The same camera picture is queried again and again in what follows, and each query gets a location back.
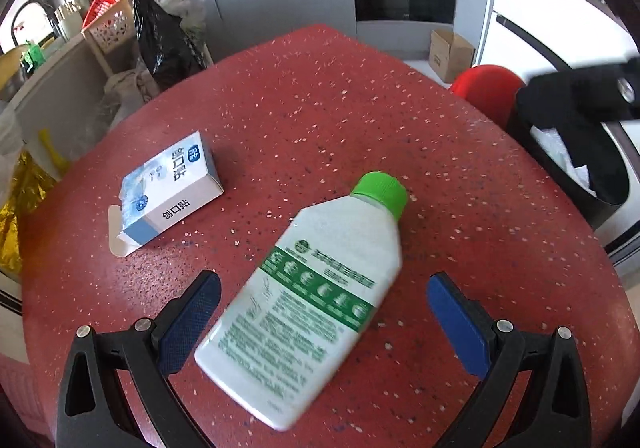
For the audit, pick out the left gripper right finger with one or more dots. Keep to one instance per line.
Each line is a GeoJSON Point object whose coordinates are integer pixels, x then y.
{"type": "Point", "coordinates": [554, 410]}

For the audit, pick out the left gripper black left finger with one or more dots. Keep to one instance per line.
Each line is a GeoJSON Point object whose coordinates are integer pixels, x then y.
{"type": "Point", "coordinates": [93, 410]}

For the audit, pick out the white bottle green cap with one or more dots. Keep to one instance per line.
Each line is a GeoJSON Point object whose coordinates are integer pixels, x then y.
{"type": "Point", "coordinates": [301, 312]}

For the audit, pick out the blue white bandage box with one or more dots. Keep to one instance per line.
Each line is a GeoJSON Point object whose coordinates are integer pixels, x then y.
{"type": "Point", "coordinates": [162, 192]}

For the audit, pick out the white tissue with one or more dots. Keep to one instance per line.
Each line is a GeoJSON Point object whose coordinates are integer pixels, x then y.
{"type": "Point", "coordinates": [553, 145]}

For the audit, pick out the black trash bin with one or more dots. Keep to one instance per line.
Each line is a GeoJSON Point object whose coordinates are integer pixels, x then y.
{"type": "Point", "coordinates": [588, 144]}

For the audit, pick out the black kitchen faucet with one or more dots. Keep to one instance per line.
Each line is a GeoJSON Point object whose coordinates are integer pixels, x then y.
{"type": "Point", "coordinates": [35, 22]}

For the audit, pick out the white refrigerator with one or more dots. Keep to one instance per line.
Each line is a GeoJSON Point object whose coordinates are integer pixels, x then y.
{"type": "Point", "coordinates": [536, 36]}

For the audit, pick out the red stool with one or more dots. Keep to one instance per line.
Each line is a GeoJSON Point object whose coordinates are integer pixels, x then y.
{"type": "Point", "coordinates": [491, 89]}

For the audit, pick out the cardboard box on floor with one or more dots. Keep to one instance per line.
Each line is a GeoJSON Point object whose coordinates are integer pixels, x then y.
{"type": "Point", "coordinates": [450, 55]}

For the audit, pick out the gold foil bag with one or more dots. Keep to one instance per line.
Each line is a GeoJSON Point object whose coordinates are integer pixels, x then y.
{"type": "Point", "coordinates": [29, 185]}

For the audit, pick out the black plastic bag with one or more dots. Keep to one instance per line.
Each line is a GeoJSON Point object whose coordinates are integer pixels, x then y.
{"type": "Point", "coordinates": [166, 50]}

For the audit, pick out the white storage cart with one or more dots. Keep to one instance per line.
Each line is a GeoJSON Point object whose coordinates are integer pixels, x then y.
{"type": "Point", "coordinates": [111, 37]}

